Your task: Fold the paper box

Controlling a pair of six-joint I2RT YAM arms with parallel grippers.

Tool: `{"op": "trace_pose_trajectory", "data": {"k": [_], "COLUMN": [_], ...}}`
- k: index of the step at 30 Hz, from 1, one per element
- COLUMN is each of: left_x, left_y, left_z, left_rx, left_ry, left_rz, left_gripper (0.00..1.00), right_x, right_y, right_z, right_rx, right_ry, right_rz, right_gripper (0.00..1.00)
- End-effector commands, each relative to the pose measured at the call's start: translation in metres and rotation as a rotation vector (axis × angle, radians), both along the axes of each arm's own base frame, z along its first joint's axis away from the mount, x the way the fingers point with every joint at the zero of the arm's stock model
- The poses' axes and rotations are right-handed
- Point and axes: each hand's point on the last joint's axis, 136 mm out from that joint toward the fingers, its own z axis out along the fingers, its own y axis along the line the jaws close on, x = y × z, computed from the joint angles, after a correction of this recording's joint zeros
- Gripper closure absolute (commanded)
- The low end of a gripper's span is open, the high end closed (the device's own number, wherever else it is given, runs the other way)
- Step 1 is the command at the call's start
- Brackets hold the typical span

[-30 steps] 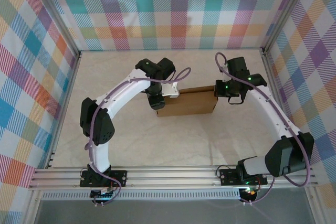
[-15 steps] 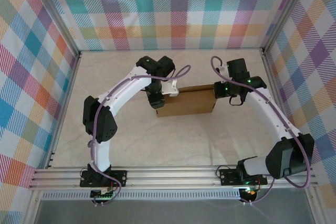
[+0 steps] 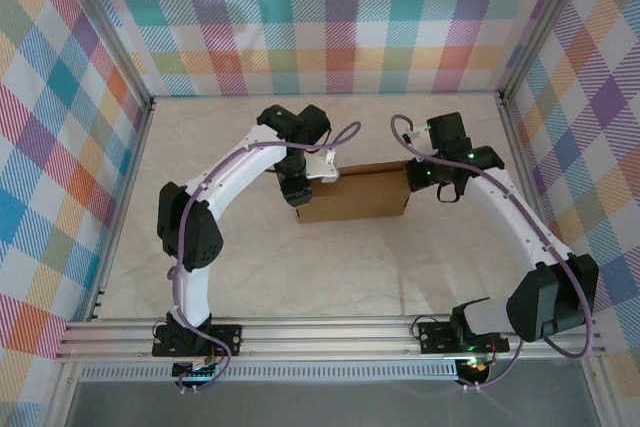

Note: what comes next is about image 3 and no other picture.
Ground brown cardboard box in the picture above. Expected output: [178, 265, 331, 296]
[294, 160, 412, 224]

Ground right controller board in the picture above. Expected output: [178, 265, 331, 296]
[457, 356, 494, 378]

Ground controller board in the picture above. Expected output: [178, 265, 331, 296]
[457, 356, 494, 378]
[172, 359, 221, 381]

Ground left controller board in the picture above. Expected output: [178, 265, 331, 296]
[172, 359, 221, 381]

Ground thin black right gripper wire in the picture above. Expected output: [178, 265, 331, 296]
[435, 177, 467, 204]

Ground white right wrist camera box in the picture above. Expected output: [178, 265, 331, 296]
[402, 124, 432, 144]

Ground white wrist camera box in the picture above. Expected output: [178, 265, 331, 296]
[305, 149, 341, 184]
[402, 124, 432, 144]

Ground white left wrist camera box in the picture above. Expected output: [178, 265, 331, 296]
[305, 149, 341, 184]

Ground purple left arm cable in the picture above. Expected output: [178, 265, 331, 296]
[167, 120, 364, 393]

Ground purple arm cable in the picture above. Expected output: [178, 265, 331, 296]
[167, 120, 364, 393]
[389, 114, 600, 391]

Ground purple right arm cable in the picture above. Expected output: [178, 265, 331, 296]
[389, 114, 600, 391]

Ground silver right table side rail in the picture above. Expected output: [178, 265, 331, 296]
[499, 94, 574, 316]

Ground silver table side rail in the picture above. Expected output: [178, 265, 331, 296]
[87, 99, 156, 323]
[499, 94, 574, 316]

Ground silver right frame post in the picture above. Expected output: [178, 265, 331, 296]
[499, 0, 594, 101]

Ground silver frame post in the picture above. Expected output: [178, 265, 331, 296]
[499, 0, 594, 101]
[49, 0, 154, 104]

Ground silver left table side rail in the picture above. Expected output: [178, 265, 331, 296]
[87, 99, 156, 323]

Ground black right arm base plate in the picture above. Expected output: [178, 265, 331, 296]
[417, 319, 511, 356]

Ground long aluminium mounting rail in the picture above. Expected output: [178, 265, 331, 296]
[54, 316, 606, 361]

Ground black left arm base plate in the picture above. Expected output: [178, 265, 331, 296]
[151, 324, 243, 359]

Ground silver left frame post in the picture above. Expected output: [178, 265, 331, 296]
[49, 0, 154, 104]

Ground grey slotted cable duct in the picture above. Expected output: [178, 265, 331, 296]
[79, 359, 461, 383]

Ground silver frame leg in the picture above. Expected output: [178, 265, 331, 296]
[579, 354, 619, 427]
[42, 361, 84, 427]

